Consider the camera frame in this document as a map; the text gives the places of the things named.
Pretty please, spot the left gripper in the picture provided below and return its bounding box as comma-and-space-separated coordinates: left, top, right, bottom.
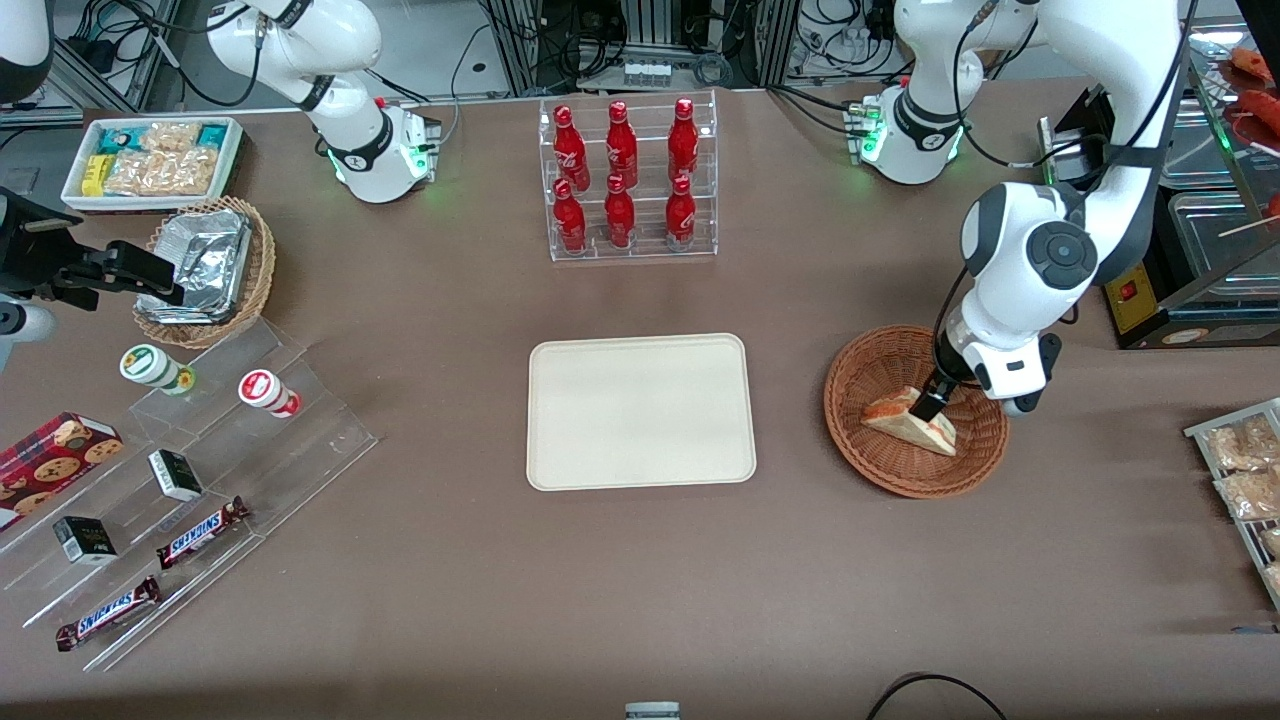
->
908, 305, 991, 424

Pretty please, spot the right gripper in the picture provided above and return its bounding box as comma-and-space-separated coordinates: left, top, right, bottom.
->
0, 188, 187, 309

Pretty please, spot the triangular sandwich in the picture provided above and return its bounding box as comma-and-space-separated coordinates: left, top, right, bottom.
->
862, 385, 959, 458

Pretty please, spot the brown wicker basket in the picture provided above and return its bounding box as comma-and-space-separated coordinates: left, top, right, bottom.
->
824, 325, 1010, 499

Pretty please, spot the aluminium foil tray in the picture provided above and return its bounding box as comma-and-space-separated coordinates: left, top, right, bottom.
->
137, 208, 253, 325

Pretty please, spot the light wicker basket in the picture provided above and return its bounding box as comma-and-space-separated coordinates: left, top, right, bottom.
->
132, 196, 277, 350

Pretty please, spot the white rectangular snack tray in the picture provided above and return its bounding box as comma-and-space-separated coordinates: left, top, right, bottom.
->
62, 116, 245, 214

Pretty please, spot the cream plastic tray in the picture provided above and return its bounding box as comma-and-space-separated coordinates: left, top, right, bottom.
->
526, 333, 758, 493

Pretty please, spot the green lidded yogurt cup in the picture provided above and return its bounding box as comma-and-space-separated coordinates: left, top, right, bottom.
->
119, 343, 196, 394

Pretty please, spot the clear peanut brittle packet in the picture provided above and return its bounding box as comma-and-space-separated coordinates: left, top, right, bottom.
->
160, 148, 219, 196
103, 150, 166, 196
140, 122, 201, 153

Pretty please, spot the red lidded yogurt cup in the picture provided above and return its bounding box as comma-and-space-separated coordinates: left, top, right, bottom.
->
237, 368, 302, 419

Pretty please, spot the red plaid cookie box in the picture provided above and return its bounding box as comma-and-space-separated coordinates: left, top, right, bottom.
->
0, 411, 125, 533

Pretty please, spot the small black carton box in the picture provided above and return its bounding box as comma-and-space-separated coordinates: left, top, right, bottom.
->
148, 449, 204, 503
52, 516, 119, 566

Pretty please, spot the black food warmer case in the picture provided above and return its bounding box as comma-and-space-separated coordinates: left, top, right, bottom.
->
1103, 30, 1280, 351

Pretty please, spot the clear acrylic step display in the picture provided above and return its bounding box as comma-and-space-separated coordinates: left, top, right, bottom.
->
0, 318, 379, 673

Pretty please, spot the Snickers chocolate bar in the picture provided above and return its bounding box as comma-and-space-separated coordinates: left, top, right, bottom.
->
55, 576, 162, 653
155, 497, 249, 571

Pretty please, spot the red cola bottle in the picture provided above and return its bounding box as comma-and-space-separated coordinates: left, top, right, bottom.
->
665, 175, 697, 249
553, 178, 588, 254
604, 174, 637, 249
553, 104, 591, 193
605, 100, 639, 191
668, 97, 700, 186

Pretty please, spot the black metal box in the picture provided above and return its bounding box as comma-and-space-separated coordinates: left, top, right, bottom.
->
1040, 88, 1116, 186

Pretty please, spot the clear acrylic bottle rack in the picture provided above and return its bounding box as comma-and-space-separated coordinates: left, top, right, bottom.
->
538, 90, 719, 264

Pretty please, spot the steel warmer pan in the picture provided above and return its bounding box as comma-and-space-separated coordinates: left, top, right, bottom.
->
1165, 190, 1280, 301

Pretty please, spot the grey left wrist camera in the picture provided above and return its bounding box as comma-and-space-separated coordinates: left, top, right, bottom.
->
975, 335, 1063, 417

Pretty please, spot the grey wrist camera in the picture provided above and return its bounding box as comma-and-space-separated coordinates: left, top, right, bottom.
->
0, 298, 56, 373
975, 335, 1063, 417

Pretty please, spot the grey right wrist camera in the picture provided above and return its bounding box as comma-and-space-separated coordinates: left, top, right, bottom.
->
0, 298, 56, 373

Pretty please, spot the black cable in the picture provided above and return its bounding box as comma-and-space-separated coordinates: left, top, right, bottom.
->
866, 674, 1007, 720

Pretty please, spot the aluminium profile frame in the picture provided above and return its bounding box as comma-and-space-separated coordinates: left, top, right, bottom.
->
500, 0, 801, 91

